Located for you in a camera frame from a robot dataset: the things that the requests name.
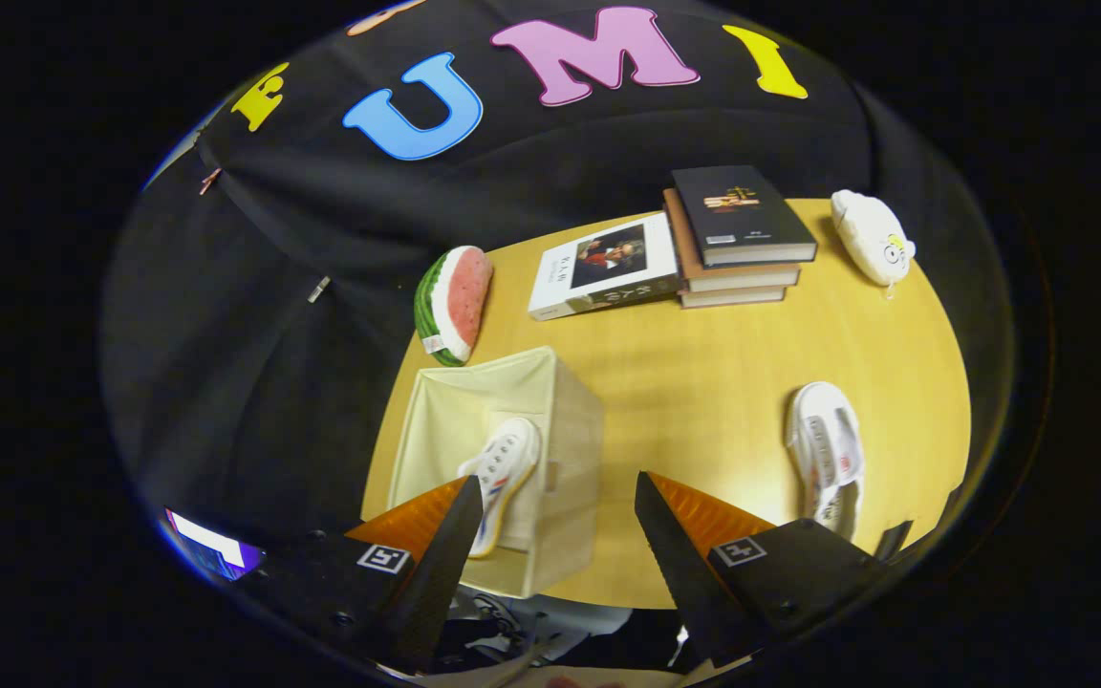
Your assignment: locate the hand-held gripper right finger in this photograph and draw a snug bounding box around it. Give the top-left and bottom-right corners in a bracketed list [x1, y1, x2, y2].
[635, 470, 915, 667]

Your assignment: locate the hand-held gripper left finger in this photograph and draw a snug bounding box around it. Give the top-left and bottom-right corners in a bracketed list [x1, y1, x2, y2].
[226, 475, 485, 675]

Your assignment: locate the white shoe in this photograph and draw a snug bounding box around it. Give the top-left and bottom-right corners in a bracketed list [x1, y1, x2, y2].
[458, 417, 543, 560]
[786, 381, 866, 541]

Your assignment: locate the beige fabric storage box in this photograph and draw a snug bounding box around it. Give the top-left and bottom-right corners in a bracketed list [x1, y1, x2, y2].
[361, 346, 606, 600]

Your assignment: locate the lit display screen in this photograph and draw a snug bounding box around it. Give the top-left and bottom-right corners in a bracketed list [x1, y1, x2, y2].
[163, 508, 265, 582]

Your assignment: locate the thin brown book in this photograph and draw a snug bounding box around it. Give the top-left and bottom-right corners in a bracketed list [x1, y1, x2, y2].
[680, 285, 788, 310]

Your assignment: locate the watermelon slice plush toy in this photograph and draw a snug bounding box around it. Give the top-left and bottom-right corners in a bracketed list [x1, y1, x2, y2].
[413, 245, 495, 368]

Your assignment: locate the white book with portrait cover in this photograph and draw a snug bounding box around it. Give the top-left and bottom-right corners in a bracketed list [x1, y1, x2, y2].
[527, 212, 683, 322]

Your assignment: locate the black hardcover book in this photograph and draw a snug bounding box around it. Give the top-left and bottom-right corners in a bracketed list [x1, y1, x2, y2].
[671, 164, 818, 269]

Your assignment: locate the white plush toy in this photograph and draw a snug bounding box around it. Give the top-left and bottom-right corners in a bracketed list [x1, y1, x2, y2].
[831, 189, 918, 288]

